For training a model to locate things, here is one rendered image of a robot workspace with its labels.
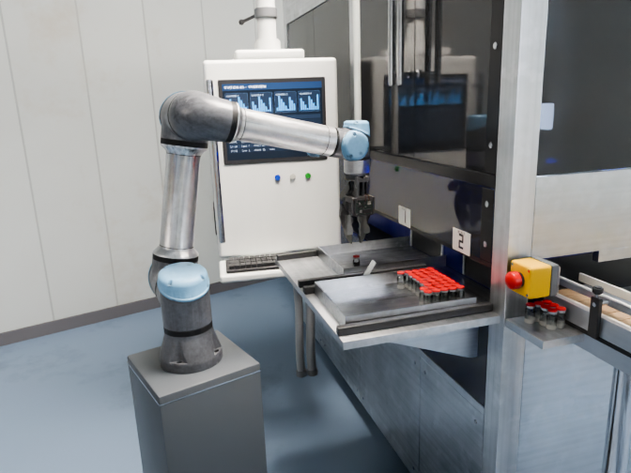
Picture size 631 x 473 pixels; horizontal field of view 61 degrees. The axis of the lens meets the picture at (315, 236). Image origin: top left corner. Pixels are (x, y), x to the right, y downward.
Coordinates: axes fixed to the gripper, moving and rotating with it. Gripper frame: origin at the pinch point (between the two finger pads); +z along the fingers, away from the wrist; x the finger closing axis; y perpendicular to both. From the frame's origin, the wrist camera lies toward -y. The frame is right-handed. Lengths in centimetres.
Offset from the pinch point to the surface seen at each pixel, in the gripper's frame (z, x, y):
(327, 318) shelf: 10.5, -19.6, 32.5
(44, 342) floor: 99, -133, -193
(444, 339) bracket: 18.4, 9.9, 37.6
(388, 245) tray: 8.9, 19.5, -18.5
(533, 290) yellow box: 0, 20, 57
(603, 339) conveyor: 9, 30, 66
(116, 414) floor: 99, -85, -92
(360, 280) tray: 8.0, -4.4, 15.5
